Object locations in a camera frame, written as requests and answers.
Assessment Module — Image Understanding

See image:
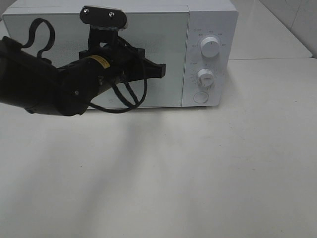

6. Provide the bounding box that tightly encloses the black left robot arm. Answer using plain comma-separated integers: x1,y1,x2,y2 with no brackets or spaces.
0,37,166,117

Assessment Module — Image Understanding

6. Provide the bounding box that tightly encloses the white microwave door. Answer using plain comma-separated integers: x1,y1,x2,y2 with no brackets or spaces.
4,13,188,108

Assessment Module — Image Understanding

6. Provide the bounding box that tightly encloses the round white door button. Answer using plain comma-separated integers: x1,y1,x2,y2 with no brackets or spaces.
193,92,209,104

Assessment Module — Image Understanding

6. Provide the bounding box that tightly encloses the white microwave oven body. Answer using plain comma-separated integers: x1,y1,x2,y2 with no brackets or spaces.
2,0,238,107

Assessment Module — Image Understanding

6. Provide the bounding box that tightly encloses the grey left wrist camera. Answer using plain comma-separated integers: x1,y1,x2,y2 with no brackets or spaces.
80,5,128,30

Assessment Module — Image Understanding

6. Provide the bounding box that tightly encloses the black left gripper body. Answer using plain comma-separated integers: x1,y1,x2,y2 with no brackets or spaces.
79,46,166,82

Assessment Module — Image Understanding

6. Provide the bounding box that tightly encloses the white microwave knob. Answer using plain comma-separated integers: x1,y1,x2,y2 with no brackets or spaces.
200,36,220,58
197,69,214,87

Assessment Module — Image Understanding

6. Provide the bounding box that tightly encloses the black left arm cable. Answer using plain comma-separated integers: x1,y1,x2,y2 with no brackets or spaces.
22,17,149,114

